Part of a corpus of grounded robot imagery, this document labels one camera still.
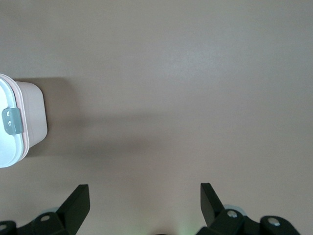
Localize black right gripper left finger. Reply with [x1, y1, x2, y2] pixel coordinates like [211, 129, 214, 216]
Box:
[0, 184, 91, 235]

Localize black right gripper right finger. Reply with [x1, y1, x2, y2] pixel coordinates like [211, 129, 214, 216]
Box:
[195, 183, 300, 235]

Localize white box lid grey latches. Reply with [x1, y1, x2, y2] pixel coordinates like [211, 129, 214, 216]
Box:
[0, 74, 25, 168]

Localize pink plastic storage box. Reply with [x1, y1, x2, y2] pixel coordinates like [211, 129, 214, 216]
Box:
[0, 73, 48, 160]

